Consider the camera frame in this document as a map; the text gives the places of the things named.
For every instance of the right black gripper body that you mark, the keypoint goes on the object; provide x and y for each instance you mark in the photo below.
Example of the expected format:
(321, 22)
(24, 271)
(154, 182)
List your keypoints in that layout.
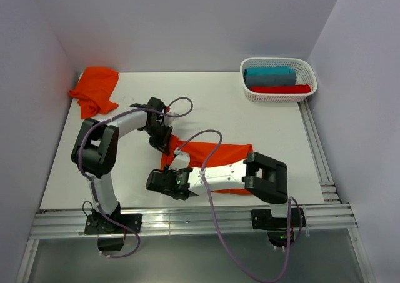
(166, 171)

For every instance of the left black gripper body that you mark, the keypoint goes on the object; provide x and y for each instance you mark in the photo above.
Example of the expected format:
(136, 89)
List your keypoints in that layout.
(159, 134)

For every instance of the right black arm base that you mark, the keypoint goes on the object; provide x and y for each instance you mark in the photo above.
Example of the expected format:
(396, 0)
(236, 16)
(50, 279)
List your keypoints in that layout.
(277, 228)

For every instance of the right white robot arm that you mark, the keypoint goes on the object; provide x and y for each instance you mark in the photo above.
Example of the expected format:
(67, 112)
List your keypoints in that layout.
(262, 176)

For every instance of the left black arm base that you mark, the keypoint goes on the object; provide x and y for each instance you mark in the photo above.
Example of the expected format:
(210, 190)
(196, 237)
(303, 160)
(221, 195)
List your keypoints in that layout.
(112, 230)

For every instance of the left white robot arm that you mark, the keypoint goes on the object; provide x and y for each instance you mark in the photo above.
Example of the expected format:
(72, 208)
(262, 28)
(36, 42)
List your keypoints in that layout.
(95, 149)

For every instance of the crumpled orange t-shirt pile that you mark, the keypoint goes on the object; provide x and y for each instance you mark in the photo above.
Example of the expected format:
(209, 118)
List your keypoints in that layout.
(93, 91)

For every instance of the grey rolled t-shirt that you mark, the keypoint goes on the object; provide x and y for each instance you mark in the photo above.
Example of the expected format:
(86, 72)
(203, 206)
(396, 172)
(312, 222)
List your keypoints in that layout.
(277, 80)

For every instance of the teal rolled t-shirt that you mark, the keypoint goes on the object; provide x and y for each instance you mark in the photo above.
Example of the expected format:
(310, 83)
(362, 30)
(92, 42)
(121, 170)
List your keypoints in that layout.
(268, 71)

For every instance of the red rolled t-shirt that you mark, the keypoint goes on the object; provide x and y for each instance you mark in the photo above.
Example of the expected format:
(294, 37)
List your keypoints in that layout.
(295, 89)

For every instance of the white plastic basket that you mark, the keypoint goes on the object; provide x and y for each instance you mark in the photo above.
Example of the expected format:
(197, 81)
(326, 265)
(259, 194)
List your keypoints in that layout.
(304, 72)

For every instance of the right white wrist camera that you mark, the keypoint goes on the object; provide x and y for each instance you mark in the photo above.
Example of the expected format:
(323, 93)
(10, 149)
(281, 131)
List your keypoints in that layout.
(181, 160)

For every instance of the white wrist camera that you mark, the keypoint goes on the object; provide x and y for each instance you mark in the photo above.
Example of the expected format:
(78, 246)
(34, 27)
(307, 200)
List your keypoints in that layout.
(173, 115)
(181, 160)

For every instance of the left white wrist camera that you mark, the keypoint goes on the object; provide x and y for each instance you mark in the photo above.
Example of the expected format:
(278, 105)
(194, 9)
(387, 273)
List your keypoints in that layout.
(173, 115)

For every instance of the aluminium rail frame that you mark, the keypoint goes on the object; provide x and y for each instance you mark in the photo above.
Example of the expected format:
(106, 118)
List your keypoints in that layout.
(333, 214)

